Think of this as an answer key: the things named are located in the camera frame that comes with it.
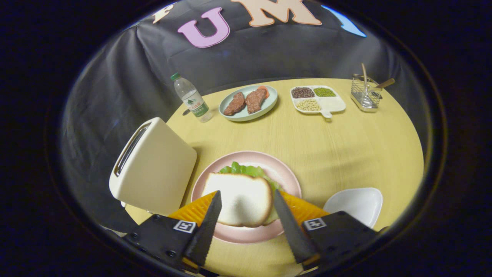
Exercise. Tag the white divided dish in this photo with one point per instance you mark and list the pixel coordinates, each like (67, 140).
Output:
(332, 104)

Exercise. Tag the cream toaster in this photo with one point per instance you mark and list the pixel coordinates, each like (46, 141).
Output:
(157, 169)

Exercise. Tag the white plate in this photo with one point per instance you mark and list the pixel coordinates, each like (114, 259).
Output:
(353, 204)

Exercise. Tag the pink plate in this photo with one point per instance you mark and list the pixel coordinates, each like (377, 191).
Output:
(286, 177)

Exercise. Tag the thin light wooden utensil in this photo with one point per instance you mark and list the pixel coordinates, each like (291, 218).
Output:
(364, 79)

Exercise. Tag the clear water bottle green cap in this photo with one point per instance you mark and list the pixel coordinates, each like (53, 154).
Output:
(192, 100)

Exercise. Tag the pile of green beans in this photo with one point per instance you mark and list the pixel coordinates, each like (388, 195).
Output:
(324, 92)

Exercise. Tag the plain bread slice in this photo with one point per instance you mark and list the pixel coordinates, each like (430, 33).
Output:
(238, 200)

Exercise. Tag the green lettuce leaf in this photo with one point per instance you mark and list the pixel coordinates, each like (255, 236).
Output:
(246, 170)

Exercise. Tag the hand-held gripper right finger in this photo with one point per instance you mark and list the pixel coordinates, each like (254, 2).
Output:
(292, 231)

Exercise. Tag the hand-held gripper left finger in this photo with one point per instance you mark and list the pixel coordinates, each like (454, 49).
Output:
(205, 234)

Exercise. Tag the light blue plate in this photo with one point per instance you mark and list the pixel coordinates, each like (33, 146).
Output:
(269, 103)

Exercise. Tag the pile of pale soybeans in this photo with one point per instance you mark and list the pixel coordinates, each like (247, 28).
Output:
(308, 105)

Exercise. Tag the orange carrot slice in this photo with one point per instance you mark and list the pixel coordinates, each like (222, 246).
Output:
(265, 90)

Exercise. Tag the pile of dark seeds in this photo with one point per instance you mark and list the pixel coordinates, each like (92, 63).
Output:
(303, 92)

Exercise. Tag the brown meat patty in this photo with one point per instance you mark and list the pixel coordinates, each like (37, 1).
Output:
(235, 104)
(255, 100)

